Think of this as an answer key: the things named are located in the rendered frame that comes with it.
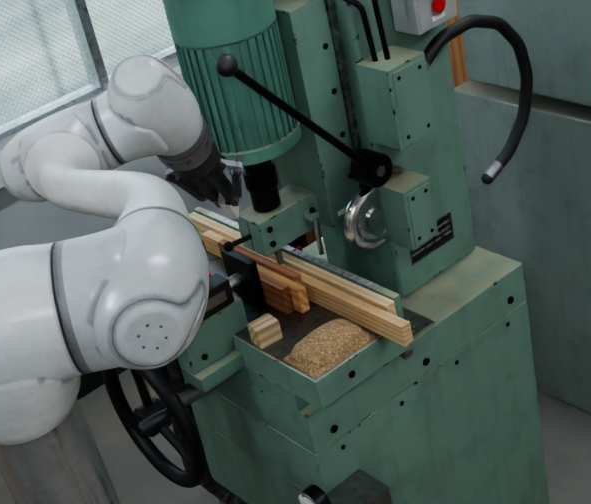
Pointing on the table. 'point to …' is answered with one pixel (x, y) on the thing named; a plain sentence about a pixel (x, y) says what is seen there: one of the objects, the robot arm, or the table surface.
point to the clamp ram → (243, 276)
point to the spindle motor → (201, 39)
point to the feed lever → (373, 173)
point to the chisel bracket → (278, 221)
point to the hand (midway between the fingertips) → (229, 203)
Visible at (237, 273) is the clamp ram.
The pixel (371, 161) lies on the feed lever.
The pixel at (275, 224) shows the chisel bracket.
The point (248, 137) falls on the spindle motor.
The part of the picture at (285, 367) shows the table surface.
